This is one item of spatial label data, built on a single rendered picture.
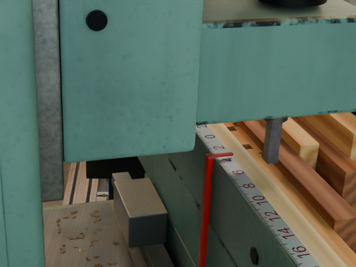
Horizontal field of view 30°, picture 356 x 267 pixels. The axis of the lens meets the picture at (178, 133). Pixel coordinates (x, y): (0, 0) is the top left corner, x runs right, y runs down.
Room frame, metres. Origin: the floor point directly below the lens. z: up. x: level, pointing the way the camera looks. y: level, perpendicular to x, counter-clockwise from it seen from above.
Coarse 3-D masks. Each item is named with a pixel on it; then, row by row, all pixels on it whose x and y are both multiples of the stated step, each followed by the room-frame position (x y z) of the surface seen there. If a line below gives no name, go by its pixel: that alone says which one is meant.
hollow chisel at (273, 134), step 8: (272, 128) 0.44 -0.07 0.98; (280, 128) 0.45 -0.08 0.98; (272, 136) 0.44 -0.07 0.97; (280, 136) 0.45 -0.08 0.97; (264, 144) 0.45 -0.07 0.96; (272, 144) 0.44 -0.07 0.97; (264, 152) 0.45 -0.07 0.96; (272, 152) 0.44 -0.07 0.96; (264, 160) 0.45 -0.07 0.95; (272, 160) 0.45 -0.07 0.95
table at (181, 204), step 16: (144, 160) 0.63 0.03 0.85; (160, 160) 0.57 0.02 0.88; (160, 176) 0.57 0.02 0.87; (176, 176) 0.52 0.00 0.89; (160, 192) 0.57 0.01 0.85; (176, 192) 0.52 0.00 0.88; (176, 208) 0.51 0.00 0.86; (192, 208) 0.47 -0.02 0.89; (176, 224) 0.51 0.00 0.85; (192, 224) 0.47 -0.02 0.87; (192, 240) 0.47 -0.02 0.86; (208, 240) 0.44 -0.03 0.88; (192, 256) 0.47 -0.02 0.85; (208, 256) 0.43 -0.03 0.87; (224, 256) 0.40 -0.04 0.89
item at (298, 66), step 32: (224, 0) 0.45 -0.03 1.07; (256, 0) 0.46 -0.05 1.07; (224, 32) 0.40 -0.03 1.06; (256, 32) 0.40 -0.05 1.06; (288, 32) 0.41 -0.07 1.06; (320, 32) 0.42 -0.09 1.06; (352, 32) 0.43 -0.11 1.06; (224, 64) 0.40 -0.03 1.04; (256, 64) 0.41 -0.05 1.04; (288, 64) 0.41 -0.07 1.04; (320, 64) 0.42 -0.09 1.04; (352, 64) 0.43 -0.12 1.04; (224, 96) 0.40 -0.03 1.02; (256, 96) 0.41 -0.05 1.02; (288, 96) 0.41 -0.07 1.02; (320, 96) 0.42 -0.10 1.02; (352, 96) 0.43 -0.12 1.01
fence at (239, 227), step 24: (192, 168) 0.48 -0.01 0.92; (216, 168) 0.43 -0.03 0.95; (192, 192) 0.48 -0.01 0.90; (216, 192) 0.43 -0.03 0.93; (240, 192) 0.39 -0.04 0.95; (216, 216) 0.42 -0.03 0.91; (240, 216) 0.38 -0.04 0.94; (240, 240) 0.38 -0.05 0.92; (264, 240) 0.35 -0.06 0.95; (240, 264) 0.38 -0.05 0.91; (264, 264) 0.34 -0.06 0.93; (288, 264) 0.32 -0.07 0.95
